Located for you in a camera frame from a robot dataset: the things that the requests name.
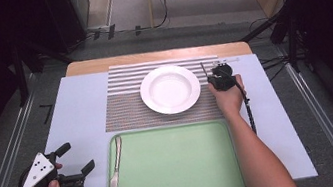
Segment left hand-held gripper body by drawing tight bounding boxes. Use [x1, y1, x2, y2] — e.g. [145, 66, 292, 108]
[15, 146, 86, 187]

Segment silver knife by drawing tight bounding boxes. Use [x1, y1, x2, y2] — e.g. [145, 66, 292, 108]
[99, 134, 130, 187]

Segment right hand-held gripper cable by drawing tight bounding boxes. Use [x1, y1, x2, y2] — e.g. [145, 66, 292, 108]
[234, 73, 259, 137]

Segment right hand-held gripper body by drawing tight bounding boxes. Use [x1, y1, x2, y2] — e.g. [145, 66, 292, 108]
[204, 57, 245, 95]

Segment black cabinet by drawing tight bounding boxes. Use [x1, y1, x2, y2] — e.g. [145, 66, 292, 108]
[42, 0, 98, 57]

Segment white plate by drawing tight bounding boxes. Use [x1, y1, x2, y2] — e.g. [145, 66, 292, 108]
[136, 60, 205, 119]

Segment silver fork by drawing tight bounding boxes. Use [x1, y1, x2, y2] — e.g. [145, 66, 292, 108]
[199, 61, 211, 81]

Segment white table cover sheet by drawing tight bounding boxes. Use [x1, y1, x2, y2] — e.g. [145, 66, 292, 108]
[9, 39, 319, 187]

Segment black floor cables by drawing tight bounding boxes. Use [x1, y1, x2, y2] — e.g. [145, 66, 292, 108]
[258, 53, 295, 83]

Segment striped placemat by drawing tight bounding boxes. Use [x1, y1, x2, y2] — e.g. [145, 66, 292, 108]
[95, 47, 240, 138]

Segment green tray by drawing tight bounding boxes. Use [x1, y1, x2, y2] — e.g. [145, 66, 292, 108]
[93, 114, 247, 187]

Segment black metal stand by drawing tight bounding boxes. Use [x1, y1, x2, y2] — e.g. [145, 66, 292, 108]
[235, 0, 324, 82]
[9, 34, 78, 108]

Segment person's right hand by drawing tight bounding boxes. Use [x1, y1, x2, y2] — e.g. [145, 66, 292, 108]
[206, 73, 250, 120]

